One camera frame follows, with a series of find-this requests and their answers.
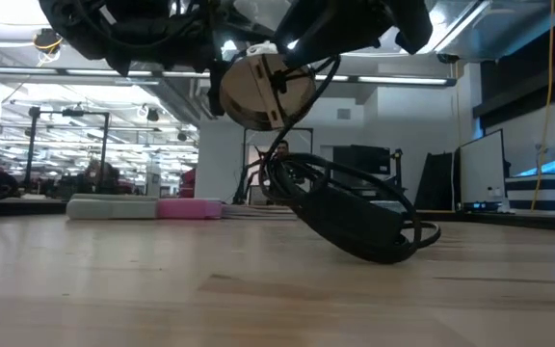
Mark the black panel board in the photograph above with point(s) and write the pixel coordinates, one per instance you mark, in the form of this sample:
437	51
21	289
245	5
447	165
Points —
434	183

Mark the black monitor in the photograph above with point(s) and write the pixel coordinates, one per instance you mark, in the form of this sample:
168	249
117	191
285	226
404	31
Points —
362	159

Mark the black overhead camera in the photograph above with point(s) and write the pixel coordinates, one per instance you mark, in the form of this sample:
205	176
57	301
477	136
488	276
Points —
47	39

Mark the pink and white box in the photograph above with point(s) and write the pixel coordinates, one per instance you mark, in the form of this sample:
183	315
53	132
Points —
191	209

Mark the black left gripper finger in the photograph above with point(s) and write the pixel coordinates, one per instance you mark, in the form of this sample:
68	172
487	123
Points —
216	89

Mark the long ceiling light bar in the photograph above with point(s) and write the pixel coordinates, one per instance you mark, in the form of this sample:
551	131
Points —
403	80

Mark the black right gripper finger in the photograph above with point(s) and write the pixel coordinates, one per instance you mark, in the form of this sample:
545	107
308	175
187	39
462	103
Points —
335	29
414	24

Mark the black gantry frame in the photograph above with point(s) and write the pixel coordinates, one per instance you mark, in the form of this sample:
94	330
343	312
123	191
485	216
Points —
311	144

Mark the navy white striped box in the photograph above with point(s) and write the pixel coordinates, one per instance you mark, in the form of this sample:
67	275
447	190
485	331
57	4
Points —
547	193

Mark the chrome lamp socket base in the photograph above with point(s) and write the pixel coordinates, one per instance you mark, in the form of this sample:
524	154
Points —
258	91

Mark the black camera rig stand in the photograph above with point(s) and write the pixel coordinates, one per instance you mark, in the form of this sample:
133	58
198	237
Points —
105	144

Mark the white panel board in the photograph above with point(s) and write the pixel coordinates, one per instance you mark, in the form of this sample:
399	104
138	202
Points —
482	168

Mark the beige spiral notebook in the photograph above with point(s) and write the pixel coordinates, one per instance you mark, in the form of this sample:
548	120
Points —
253	212

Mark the person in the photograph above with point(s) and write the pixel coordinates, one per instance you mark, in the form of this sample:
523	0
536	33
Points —
101	178
282	149

